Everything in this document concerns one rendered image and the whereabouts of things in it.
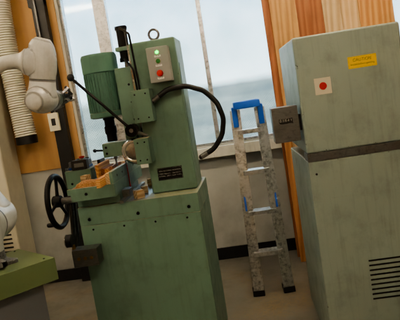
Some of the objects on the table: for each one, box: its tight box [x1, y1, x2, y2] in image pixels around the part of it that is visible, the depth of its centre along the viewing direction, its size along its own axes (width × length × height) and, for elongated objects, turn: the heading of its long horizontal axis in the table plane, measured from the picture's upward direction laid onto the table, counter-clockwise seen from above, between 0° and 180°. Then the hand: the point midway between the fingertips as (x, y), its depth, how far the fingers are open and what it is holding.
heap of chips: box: [73, 179, 97, 189], centre depth 254 cm, size 8×12×3 cm
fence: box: [109, 162, 140, 184], centre depth 276 cm, size 60×2×6 cm, turn 47°
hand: (69, 98), depth 247 cm, fingers closed
